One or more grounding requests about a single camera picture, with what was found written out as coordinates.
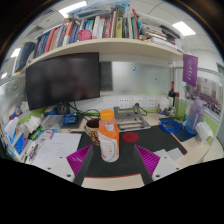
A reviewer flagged white wall socket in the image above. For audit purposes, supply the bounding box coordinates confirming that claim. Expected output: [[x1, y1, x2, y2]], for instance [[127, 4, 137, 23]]
[[118, 97, 131, 109], [146, 97, 157, 108], [133, 97, 144, 108]]

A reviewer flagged green cable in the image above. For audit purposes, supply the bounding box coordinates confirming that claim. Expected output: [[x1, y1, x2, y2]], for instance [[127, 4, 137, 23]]
[[78, 108, 101, 118]]

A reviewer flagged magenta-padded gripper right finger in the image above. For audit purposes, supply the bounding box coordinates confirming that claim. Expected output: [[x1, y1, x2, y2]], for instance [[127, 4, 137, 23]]
[[132, 144, 183, 186]]

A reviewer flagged coiled blue cable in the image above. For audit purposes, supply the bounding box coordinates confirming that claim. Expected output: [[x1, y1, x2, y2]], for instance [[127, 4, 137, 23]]
[[158, 118, 181, 134]]

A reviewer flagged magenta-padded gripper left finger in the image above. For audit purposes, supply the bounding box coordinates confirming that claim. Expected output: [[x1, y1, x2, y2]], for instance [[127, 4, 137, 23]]
[[45, 144, 95, 187]]

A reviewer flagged black desk mat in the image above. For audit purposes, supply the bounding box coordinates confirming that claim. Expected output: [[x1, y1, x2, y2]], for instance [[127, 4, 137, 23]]
[[77, 124, 188, 179]]

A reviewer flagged dark wine bottle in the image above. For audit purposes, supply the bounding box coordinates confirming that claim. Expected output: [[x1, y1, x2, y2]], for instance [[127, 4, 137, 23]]
[[167, 80, 177, 108]]

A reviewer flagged black computer monitor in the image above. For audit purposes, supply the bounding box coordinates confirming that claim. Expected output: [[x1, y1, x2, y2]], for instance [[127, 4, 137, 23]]
[[25, 52, 102, 116]]

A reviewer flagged white jar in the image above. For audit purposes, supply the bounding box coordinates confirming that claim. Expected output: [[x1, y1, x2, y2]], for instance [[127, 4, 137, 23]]
[[157, 97, 170, 113]]

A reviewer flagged red-patterned beige mug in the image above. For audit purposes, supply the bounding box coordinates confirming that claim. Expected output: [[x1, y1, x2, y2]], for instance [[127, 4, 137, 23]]
[[84, 118, 101, 147]]

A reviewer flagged blue tissue box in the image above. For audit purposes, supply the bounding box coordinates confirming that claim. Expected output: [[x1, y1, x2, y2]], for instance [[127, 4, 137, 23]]
[[4, 129, 29, 158]]

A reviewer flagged orange-capped drink bottle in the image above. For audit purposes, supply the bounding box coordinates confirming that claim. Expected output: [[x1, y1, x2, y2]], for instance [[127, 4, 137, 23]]
[[97, 109, 120, 163]]

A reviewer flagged dark blue pad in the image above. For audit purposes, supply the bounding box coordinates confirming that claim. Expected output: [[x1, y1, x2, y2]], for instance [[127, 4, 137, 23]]
[[173, 124, 198, 143]]

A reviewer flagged small blue box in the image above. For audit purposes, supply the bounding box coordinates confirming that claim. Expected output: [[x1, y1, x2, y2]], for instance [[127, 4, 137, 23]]
[[62, 113, 80, 126]]

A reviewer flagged white paper sheet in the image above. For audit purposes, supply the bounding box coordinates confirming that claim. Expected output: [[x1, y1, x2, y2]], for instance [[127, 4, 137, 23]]
[[31, 132, 83, 171]]

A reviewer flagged clear plastic box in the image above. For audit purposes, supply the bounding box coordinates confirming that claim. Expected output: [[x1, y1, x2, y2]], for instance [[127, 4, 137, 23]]
[[41, 114, 64, 131]]

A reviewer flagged group photo poster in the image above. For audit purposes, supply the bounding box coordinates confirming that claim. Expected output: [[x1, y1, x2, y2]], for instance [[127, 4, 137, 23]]
[[194, 77, 223, 116]]

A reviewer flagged purple hanging pennant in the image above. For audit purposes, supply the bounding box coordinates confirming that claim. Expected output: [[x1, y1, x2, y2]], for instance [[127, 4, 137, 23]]
[[181, 53, 199, 88]]

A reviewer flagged flat round red coaster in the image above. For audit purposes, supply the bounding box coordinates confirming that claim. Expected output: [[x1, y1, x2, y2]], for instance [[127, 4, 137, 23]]
[[121, 131, 140, 144]]

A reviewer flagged small pink box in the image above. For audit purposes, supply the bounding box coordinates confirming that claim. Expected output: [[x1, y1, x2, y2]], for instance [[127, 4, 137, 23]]
[[41, 129, 54, 140]]

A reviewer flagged stack of white tissues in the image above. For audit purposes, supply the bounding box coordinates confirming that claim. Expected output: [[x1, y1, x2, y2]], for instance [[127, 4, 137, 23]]
[[18, 115, 43, 134]]

